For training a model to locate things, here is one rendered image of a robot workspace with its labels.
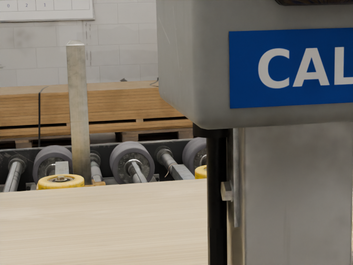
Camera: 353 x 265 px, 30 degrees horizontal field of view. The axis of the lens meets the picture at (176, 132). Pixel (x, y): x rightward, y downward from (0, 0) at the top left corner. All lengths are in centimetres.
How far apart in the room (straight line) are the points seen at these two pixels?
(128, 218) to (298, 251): 75
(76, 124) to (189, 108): 111
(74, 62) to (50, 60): 608
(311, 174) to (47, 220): 78
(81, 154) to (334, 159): 111
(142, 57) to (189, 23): 723
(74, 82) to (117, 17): 610
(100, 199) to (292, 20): 89
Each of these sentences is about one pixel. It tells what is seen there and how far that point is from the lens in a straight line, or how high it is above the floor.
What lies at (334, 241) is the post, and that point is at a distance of 21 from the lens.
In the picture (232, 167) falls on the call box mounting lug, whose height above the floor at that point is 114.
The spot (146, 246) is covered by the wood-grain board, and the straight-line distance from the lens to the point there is 83.
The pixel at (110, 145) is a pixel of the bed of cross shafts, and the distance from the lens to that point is 183.
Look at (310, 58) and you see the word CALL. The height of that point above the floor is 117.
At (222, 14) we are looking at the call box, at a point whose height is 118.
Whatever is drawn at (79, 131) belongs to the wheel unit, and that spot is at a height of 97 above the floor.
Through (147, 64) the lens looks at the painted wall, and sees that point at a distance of 742.
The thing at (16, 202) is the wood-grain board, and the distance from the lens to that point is 108.
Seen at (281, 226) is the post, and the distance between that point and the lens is 20.
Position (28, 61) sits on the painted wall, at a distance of 736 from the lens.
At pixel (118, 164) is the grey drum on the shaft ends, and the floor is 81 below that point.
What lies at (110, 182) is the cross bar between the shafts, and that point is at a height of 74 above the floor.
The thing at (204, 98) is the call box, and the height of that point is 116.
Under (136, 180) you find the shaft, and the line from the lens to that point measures 154.
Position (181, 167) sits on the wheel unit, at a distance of 158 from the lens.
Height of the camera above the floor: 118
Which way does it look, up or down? 10 degrees down
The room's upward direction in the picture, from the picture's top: 2 degrees counter-clockwise
